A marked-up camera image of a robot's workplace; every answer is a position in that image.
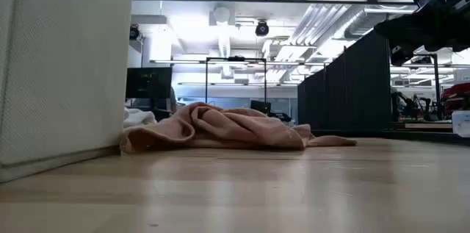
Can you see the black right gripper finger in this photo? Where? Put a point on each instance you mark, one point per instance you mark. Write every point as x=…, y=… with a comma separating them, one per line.
x=402, y=53
x=398, y=29

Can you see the terracotta pink towel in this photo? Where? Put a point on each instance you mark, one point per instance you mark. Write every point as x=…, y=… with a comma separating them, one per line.
x=227, y=126

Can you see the white plaid towel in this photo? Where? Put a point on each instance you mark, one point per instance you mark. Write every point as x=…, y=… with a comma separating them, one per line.
x=137, y=118

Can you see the beige fabric storage box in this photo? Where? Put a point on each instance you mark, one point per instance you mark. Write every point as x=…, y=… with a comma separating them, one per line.
x=62, y=60

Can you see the black background robot arms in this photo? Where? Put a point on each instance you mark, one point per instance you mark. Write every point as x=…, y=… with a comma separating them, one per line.
x=415, y=106

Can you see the black room partition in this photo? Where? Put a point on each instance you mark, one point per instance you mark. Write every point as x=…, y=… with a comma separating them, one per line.
x=352, y=89

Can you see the red bin stack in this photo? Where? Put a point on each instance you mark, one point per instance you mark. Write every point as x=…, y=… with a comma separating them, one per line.
x=457, y=91

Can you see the small white box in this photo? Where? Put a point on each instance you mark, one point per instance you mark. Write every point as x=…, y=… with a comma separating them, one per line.
x=461, y=124

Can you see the small black monitor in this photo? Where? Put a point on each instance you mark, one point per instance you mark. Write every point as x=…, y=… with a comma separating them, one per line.
x=260, y=106

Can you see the black computer monitor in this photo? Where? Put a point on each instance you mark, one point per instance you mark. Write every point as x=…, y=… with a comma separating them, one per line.
x=148, y=83

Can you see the silver ceiling air duct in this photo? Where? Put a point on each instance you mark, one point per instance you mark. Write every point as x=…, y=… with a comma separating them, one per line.
x=371, y=20

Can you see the black post rig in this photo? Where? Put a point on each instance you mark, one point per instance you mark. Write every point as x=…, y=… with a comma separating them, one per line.
x=435, y=86

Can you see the black round ceiling camera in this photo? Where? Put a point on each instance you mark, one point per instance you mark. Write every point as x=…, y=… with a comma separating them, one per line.
x=261, y=28
x=134, y=32

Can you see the thin black metal stand frame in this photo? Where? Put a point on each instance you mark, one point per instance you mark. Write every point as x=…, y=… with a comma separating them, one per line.
x=206, y=78

